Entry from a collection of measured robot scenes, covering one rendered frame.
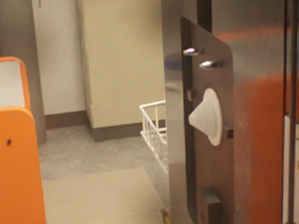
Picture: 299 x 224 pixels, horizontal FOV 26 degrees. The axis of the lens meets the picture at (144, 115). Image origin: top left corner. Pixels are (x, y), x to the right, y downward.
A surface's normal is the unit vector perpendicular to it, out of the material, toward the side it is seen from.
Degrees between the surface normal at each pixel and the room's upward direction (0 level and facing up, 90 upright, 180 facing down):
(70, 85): 90
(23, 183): 90
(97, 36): 90
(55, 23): 90
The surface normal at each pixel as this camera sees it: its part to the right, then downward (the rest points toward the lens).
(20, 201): 0.21, 0.31
